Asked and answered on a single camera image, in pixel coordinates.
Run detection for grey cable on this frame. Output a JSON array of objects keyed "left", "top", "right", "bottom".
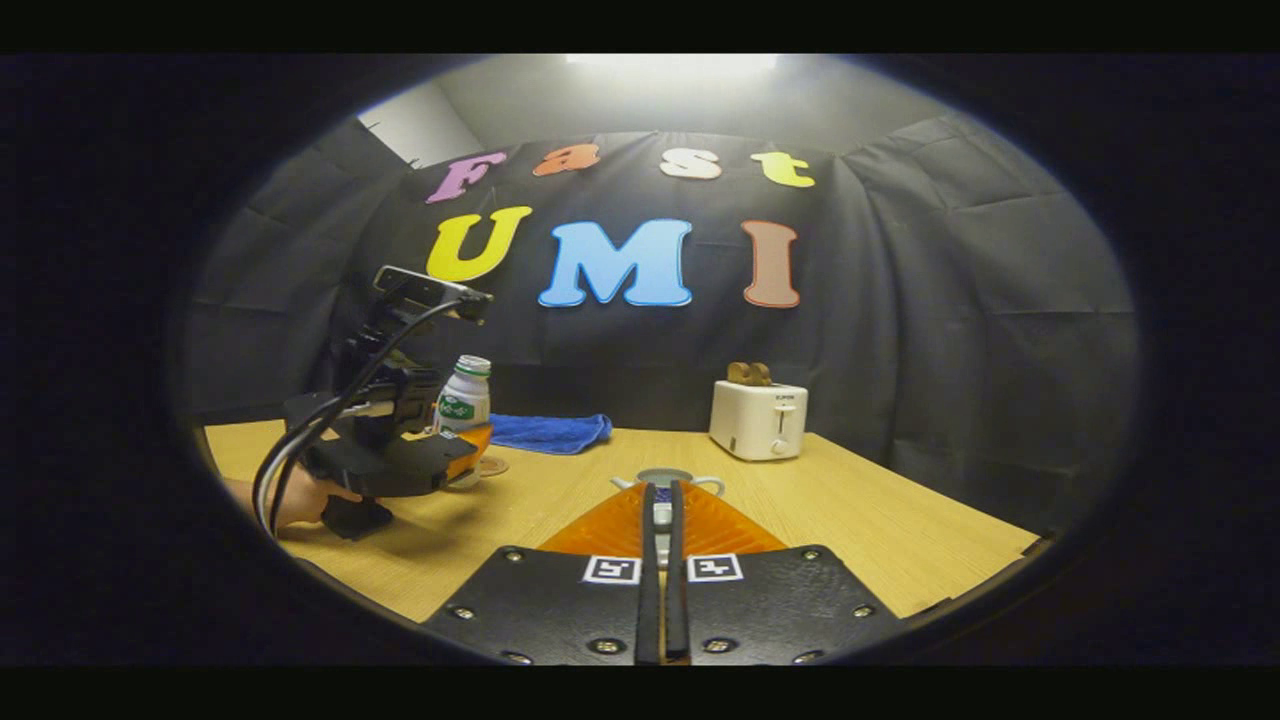
[{"left": 252, "top": 300, "right": 471, "bottom": 541}]

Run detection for black cable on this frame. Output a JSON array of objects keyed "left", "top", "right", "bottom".
[{"left": 262, "top": 298, "right": 471, "bottom": 541}]

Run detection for white blue-patterned teacup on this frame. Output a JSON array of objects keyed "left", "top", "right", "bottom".
[{"left": 610, "top": 474, "right": 727, "bottom": 501}]

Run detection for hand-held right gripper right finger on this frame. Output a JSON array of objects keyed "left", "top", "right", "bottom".
[{"left": 667, "top": 480, "right": 906, "bottom": 666}]

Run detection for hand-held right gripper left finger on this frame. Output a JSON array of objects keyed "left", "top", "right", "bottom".
[{"left": 420, "top": 482, "right": 663, "bottom": 666}]

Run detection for white plastic water bottle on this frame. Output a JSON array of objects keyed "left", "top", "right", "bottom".
[{"left": 435, "top": 355, "right": 493, "bottom": 491}]

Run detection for white toaster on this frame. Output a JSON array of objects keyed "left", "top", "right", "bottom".
[{"left": 709, "top": 380, "right": 809, "bottom": 462}]

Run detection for blue towel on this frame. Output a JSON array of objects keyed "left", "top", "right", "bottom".
[{"left": 488, "top": 412, "right": 613, "bottom": 456}]

